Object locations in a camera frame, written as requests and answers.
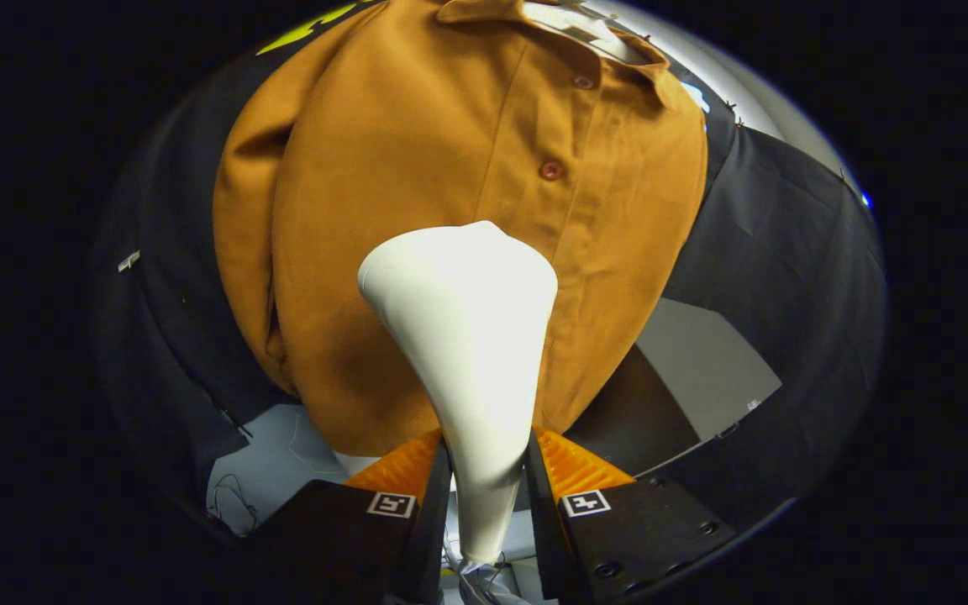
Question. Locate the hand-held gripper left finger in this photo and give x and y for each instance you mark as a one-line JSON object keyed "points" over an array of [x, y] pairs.
{"points": [[429, 546]]}

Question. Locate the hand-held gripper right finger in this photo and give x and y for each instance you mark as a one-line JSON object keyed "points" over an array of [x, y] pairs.
{"points": [[544, 538]]}

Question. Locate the white garment steamer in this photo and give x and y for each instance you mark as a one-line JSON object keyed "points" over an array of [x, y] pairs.
{"points": [[467, 336]]}

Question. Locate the brown button shirt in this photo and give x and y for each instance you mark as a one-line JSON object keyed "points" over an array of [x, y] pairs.
{"points": [[383, 210]]}

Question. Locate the grey side cabinet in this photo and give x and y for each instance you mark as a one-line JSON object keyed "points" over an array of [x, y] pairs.
{"points": [[702, 370]]}

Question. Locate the black backdrop cloth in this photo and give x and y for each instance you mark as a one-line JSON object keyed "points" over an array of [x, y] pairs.
{"points": [[786, 252]]}

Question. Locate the silver backdrop clip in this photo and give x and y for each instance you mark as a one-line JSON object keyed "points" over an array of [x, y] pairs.
{"points": [[129, 260]]}

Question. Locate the row of black backdrop clips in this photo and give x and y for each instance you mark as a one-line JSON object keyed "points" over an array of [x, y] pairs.
{"points": [[733, 106]]}

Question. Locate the white mannequin torso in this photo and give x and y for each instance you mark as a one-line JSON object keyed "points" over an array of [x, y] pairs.
{"points": [[585, 25]]}

